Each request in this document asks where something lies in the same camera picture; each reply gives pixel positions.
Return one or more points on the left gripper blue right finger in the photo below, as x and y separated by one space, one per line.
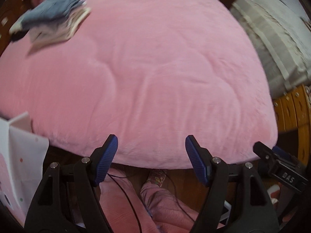
213 173

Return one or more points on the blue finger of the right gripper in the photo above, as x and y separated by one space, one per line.
262 151
282 154

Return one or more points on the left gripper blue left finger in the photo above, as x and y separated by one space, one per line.
92 171

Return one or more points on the blue denim jeans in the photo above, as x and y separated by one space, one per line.
49 12

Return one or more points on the folded white clothes stack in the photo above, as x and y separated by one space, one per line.
50 34

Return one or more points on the wooden drawer cabinet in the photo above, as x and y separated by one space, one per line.
292 112

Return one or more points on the pink pajama trousers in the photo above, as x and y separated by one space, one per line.
153 209

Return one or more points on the white sheer curtain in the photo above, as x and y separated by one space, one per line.
281 39

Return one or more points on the pink plush bed cover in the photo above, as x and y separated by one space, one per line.
150 72

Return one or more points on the brown wooden headboard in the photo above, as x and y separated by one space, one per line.
11 10

